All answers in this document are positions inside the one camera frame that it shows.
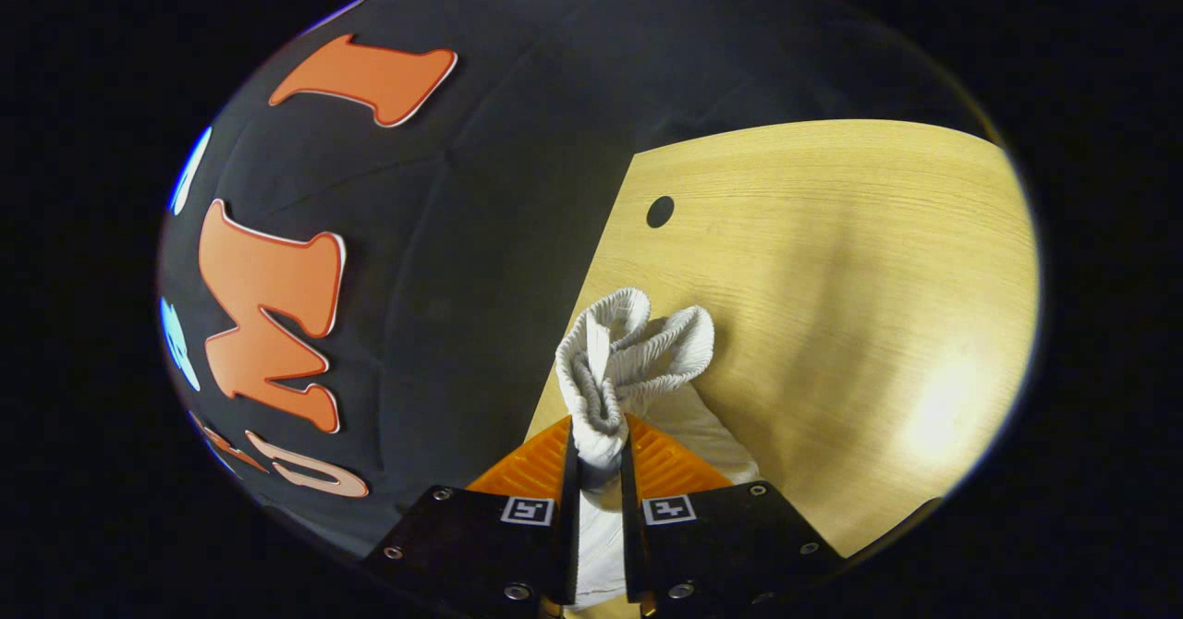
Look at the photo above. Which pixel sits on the white jeans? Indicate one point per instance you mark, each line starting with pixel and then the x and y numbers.
pixel 610 360

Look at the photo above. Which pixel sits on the black backdrop cloth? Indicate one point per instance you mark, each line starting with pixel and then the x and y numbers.
pixel 481 231

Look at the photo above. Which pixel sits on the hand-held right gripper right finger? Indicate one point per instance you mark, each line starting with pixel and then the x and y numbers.
pixel 631 527

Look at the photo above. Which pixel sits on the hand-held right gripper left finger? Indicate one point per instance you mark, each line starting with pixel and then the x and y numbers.
pixel 569 527

